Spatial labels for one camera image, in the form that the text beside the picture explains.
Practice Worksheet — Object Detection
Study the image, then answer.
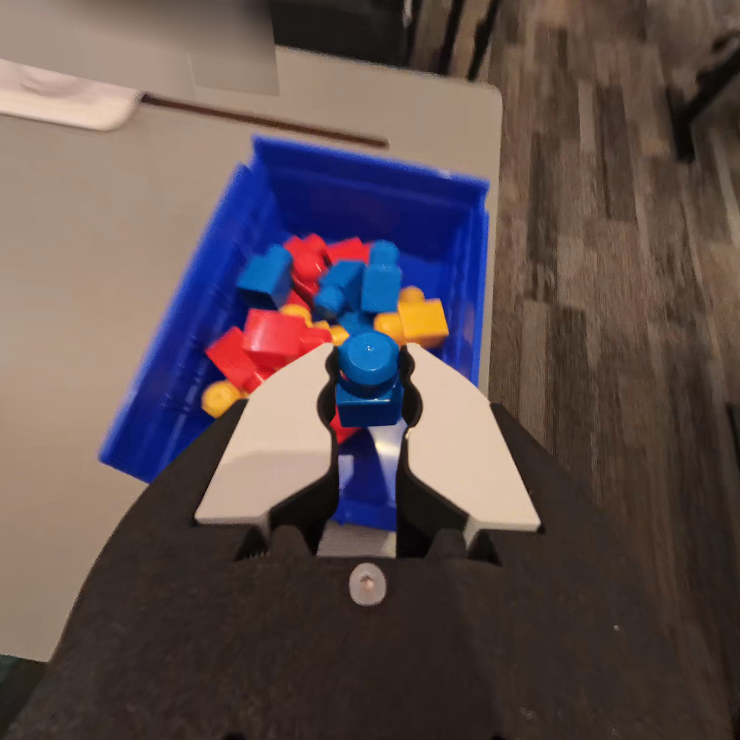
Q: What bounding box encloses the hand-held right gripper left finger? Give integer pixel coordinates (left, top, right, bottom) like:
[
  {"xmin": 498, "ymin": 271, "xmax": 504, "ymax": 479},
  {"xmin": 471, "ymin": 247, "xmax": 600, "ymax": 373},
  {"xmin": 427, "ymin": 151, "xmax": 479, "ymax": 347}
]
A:
[{"xmin": 193, "ymin": 342, "xmax": 341, "ymax": 553}]

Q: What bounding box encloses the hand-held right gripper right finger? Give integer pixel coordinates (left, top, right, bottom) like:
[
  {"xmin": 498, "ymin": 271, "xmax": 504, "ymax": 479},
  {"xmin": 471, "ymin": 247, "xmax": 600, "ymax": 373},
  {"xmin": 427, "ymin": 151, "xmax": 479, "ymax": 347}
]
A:
[{"xmin": 396, "ymin": 343, "xmax": 542, "ymax": 550}]

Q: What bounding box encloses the blue mega block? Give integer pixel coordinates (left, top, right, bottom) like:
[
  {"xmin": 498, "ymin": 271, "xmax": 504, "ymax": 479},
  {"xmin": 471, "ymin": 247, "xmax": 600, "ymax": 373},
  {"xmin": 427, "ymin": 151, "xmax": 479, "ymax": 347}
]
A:
[{"xmin": 334, "ymin": 332, "xmax": 405, "ymax": 429}]

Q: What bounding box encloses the pile of mega blocks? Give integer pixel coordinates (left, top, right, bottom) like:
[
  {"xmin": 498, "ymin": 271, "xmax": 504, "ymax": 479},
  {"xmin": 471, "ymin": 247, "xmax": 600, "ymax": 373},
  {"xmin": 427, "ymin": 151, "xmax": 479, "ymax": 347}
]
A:
[{"xmin": 201, "ymin": 233, "xmax": 451, "ymax": 446}]

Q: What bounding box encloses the blue plastic bin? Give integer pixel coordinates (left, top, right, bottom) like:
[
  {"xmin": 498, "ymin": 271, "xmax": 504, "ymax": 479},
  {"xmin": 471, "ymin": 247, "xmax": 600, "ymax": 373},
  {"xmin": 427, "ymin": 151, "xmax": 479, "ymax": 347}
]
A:
[{"xmin": 98, "ymin": 136, "xmax": 491, "ymax": 530}]

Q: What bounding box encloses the white document holder stand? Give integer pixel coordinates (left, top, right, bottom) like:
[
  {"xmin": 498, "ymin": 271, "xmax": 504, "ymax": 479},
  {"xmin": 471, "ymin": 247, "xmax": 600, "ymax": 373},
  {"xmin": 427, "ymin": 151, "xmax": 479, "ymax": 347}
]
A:
[{"xmin": 0, "ymin": 58, "xmax": 142, "ymax": 133}]

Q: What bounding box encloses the black tripod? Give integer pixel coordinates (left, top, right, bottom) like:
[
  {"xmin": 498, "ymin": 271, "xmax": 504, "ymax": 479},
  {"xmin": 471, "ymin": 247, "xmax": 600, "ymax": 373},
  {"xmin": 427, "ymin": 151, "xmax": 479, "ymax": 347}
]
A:
[{"xmin": 405, "ymin": 0, "xmax": 504, "ymax": 82}]

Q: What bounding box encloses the black office chair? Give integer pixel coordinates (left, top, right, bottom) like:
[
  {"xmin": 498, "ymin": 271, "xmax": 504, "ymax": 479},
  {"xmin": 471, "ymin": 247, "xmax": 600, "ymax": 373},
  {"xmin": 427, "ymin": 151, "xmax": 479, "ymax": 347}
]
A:
[{"xmin": 272, "ymin": 0, "xmax": 417, "ymax": 67}]

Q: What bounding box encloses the black desk frame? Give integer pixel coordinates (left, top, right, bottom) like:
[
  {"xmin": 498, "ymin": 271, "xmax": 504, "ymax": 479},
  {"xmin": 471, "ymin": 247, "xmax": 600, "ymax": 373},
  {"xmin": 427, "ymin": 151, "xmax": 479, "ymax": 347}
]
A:
[{"xmin": 665, "ymin": 35, "xmax": 740, "ymax": 163}]

